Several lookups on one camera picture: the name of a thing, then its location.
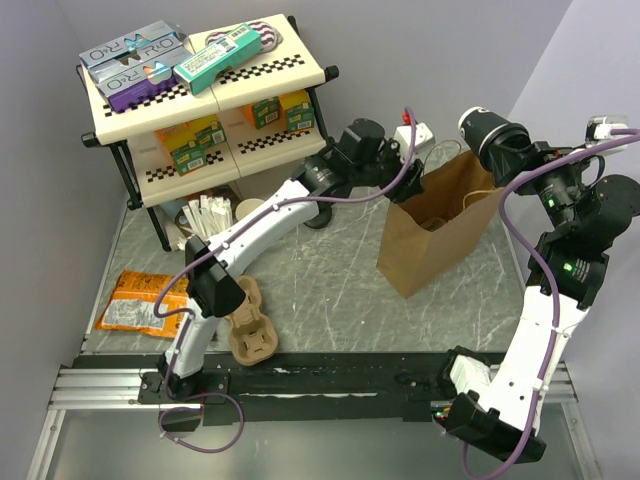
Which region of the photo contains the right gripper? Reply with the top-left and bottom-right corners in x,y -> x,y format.
488,140 -> 599,234

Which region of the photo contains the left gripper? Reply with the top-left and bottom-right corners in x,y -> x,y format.
353,139 -> 426,205

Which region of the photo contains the brown paper bag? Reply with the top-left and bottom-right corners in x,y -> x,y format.
376,150 -> 502,298

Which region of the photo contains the black plastic cup lid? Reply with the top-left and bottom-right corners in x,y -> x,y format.
491,122 -> 531,156

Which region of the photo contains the black white paper cup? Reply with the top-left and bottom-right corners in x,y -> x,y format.
457,106 -> 509,158

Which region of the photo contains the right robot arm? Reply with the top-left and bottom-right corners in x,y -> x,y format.
432,129 -> 639,475

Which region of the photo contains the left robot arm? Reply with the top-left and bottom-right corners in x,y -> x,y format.
158,118 -> 435,402

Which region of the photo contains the purple wavy round pack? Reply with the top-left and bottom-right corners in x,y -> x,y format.
205,20 -> 283,53

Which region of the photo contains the yellow green box right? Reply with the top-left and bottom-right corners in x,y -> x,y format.
279,89 -> 315,133

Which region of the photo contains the orange green box right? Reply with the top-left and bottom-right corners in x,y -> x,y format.
241,97 -> 280,129

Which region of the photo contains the cream three-tier shelf rack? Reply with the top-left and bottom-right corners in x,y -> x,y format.
76,14 -> 339,251

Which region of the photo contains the stacked paper cup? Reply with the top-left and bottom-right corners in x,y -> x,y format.
235,198 -> 264,221

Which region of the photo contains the cup of straws and napkins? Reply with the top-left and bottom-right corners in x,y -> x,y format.
175,194 -> 234,250

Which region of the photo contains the teal carton box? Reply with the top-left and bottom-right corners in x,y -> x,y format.
173,24 -> 261,95

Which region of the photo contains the orange green snack box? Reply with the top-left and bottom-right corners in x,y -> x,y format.
154,123 -> 198,153

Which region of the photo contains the yellow green snack box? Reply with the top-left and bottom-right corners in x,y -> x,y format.
171,114 -> 226,176

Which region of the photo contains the silver blue RO box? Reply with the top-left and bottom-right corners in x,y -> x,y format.
79,20 -> 187,68

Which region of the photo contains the purple RO box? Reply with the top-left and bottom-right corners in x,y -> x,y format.
89,44 -> 191,113

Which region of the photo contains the orange snack bag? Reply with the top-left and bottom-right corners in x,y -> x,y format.
95,270 -> 184,338

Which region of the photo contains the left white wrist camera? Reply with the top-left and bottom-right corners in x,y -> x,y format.
393,112 -> 436,155

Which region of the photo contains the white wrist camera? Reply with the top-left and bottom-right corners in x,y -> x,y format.
393,112 -> 436,155
585,115 -> 629,147

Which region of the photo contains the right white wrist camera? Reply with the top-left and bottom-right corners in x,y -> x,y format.
585,115 -> 629,147

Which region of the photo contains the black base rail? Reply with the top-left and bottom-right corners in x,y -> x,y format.
49,352 -> 454,433

